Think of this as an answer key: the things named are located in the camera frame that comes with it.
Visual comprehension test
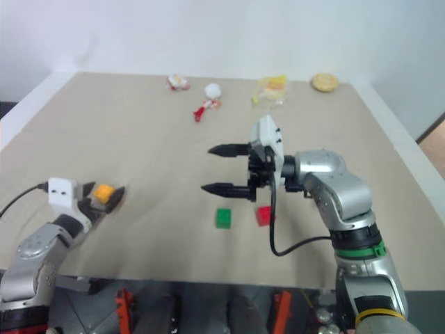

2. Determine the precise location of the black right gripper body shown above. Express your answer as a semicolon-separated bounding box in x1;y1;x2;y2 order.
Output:
247;138;278;202

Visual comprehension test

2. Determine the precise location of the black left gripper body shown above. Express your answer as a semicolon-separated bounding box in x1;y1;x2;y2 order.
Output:
77;182;113;219

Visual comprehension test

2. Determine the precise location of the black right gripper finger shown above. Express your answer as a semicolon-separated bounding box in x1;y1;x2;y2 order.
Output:
207;142;252;159
200;182;252;202

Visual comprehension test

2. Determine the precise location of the yellow cube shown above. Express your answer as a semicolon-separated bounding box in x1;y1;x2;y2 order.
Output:
92;184;116;205

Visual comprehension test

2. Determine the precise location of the green cube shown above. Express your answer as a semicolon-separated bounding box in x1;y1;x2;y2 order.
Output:
215;207;232;230

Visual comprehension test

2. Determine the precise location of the red cube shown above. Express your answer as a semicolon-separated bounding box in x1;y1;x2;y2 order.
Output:
255;205;276;228

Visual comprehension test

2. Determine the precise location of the white ball with red tassel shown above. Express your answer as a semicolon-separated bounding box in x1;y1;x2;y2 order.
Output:
193;82;224;123

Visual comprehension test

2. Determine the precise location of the clear bag with yellow snack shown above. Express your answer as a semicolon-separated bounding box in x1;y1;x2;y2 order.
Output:
250;74;290;111

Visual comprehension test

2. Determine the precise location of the red and white candy packet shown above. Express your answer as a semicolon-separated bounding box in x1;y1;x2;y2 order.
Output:
167;74;191;93

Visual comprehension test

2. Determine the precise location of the orange clamp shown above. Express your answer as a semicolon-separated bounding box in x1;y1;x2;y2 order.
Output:
115;288;135;334
273;290;293;334

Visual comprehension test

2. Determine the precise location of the round yellow biscuit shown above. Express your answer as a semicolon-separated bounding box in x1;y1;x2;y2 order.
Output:
310;72;340;93

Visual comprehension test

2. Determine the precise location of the round silver knob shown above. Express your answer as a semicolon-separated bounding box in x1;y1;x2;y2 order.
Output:
314;305;334;324

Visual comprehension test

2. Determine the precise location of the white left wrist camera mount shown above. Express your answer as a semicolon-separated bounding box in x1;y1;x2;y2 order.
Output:
47;177;92;232

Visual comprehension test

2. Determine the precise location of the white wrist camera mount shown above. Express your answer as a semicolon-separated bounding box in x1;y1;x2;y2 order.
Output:
47;177;92;232
250;114;286;184

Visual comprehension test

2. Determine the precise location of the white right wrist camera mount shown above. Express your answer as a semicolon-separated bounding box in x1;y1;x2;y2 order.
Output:
250;114;286;184

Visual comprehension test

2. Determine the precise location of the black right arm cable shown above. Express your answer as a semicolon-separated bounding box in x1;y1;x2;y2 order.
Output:
266;145;333;257

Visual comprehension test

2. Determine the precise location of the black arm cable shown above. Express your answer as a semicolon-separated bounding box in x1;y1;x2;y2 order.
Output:
0;182;50;217
266;145;333;257

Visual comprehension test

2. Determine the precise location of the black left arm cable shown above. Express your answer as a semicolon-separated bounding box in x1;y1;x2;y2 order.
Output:
0;182;50;217

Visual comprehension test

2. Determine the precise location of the grey metal bracket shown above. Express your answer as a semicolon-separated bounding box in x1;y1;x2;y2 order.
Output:
54;274;94;296

